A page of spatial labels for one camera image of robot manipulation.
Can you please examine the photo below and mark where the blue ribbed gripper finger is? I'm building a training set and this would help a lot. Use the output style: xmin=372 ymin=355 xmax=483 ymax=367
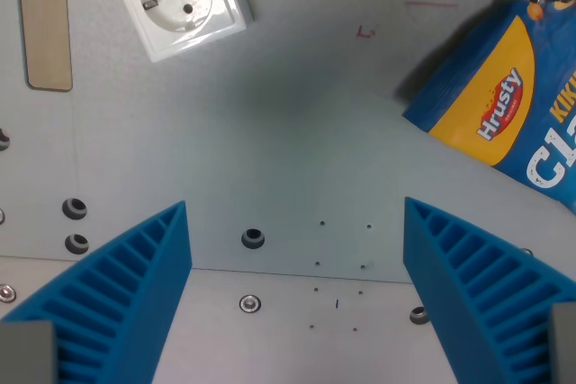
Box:
xmin=0 ymin=200 xmax=194 ymax=384
xmin=402 ymin=196 xmax=576 ymax=384

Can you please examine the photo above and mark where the blue yellow Hrusty snack bag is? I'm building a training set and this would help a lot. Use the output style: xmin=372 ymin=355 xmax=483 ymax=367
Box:
xmin=401 ymin=0 xmax=576 ymax=215

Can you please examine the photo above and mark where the light wooden strip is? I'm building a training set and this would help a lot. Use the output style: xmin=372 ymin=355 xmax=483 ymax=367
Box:
xmin=15 ymin=0 xmax=74 ymax=93

